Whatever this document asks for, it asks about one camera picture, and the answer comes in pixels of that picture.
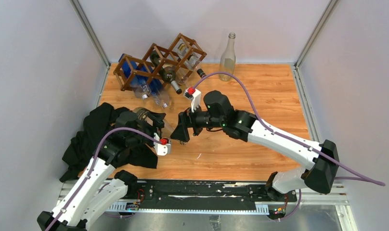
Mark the black cloth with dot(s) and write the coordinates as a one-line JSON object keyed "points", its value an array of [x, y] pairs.
{"points": [[83, 145]]}

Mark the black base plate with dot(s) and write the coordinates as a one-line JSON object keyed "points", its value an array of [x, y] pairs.
{"points": [[203, 195]]}

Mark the clear bottle black cap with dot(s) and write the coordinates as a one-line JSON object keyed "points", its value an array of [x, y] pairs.
{"points": [[192, 61]]}

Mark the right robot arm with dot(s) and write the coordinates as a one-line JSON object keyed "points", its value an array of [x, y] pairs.
{"points": [[317, 169]]}

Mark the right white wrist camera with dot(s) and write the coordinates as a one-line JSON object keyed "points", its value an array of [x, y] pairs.
{"points": [[194, 96]]}

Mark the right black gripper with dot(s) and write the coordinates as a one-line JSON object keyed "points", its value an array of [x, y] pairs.
{"points": [[186, 119]]}

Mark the dark green wine bottle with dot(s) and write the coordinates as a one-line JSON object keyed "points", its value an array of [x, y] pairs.
{"points": [[167, 75]]}

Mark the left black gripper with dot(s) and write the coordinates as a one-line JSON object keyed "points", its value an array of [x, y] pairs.
{"points": [[158, 122]]}

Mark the blue glass bottle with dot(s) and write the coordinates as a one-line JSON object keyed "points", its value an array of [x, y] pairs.
{"points": [[155, 90]]}

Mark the clear bottle middle lower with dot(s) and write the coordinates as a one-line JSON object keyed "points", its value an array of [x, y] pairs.
{"points": [[183, 78]]}

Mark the brown wooden wine rack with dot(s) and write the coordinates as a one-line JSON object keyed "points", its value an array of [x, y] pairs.
{"points": [[129, 66]]}

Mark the clear bottle lower left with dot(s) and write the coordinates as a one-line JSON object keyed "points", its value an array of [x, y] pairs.
{"points": [[140, 88]]}

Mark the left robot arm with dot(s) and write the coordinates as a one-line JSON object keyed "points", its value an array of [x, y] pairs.
{"points": [[84, 204]]}

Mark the clear bottle dark label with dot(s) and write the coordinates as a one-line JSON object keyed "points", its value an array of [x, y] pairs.
{"points": [[228, 58], [155, 119]]}

